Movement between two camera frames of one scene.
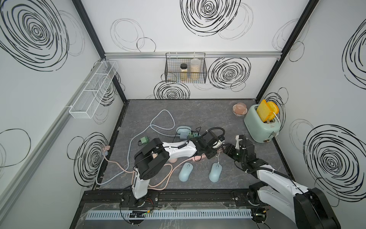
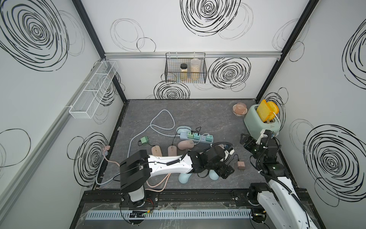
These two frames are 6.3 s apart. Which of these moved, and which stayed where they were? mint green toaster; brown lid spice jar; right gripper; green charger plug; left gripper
Moved: left gripper; right gripper
Stayed: brown lid spice jar; mint green toaster; green charger plug
